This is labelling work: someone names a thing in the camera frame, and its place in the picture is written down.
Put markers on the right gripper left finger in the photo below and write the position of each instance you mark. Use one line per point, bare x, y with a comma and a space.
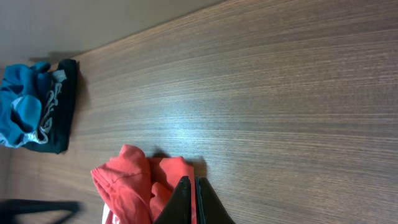
179, 208

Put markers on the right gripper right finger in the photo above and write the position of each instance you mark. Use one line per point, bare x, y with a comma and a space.
209, 208

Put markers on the blue polo shirt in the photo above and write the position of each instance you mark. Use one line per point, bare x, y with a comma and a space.
23, 96

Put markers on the red soccer t-shirt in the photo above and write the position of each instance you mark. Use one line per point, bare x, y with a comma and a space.
136, 188

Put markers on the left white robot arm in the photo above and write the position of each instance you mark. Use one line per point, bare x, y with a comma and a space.
11, 208

